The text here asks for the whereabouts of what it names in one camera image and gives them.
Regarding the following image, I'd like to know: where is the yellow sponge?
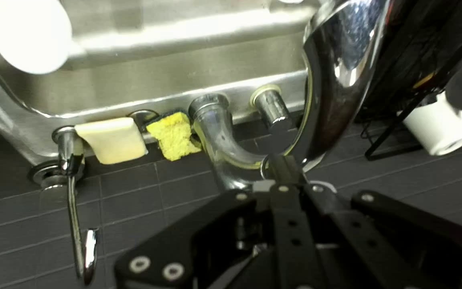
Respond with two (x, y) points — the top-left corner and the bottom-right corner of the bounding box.
(146, 113), (201, 163)

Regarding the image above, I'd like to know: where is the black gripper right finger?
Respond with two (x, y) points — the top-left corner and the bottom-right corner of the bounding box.
(305, 182), (462, 289)

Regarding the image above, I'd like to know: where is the chrome tap faucet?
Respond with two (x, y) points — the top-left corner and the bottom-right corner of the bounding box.
(190, 0), (393, 192)

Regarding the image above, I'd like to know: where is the black dish rack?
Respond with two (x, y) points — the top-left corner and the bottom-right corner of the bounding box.
(360, 0), (462, 161)

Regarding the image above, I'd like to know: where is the white cup in rack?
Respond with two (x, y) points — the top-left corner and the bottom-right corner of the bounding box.
(403, 94), (462, 156)

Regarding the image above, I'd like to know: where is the cream sponge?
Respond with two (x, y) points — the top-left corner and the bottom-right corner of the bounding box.
(76, 118), (148, 166)

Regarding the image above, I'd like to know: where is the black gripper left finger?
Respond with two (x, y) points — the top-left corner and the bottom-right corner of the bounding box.
(114, 156), (318, 289)

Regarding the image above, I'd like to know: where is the stainless steel sink basin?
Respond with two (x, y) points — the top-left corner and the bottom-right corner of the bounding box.
(0, 0), (324, 167)

